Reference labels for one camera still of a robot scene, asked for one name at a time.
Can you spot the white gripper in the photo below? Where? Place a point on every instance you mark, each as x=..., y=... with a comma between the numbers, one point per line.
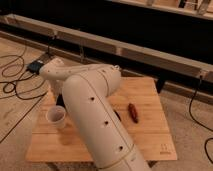
x=56, y=87

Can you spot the black eraser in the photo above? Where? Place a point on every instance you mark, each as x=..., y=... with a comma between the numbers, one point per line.
x=60, y=101

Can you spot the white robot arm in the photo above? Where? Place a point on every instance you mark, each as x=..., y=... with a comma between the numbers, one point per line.
x=85, y=89

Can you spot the black power adapter box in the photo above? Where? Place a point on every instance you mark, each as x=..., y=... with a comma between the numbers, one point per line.
x=34, y=67

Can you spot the translucent plastic cup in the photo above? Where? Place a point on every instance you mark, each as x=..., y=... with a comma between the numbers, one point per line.
x=56, y=116

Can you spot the brown red oblong object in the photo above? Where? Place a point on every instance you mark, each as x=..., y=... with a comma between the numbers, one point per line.
x=133, y=112

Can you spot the wooden table board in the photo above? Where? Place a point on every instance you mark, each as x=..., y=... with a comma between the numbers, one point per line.
x=151, y=133

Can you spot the long wooden frame rail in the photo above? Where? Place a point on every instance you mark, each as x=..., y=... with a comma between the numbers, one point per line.
x=137, y=53

